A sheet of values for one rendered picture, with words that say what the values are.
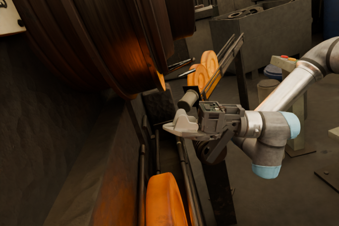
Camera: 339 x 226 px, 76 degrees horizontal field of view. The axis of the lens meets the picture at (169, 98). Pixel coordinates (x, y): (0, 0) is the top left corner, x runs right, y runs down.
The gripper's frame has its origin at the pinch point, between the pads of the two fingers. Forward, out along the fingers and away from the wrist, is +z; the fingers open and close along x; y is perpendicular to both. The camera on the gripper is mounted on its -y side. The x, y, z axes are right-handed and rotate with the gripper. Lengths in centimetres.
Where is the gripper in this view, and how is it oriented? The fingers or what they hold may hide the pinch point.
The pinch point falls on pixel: (167, 129)
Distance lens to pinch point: 59.4
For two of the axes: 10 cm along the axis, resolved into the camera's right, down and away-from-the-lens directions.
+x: 0.7, 3.7, -9.2
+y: 0.6, -9.3, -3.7
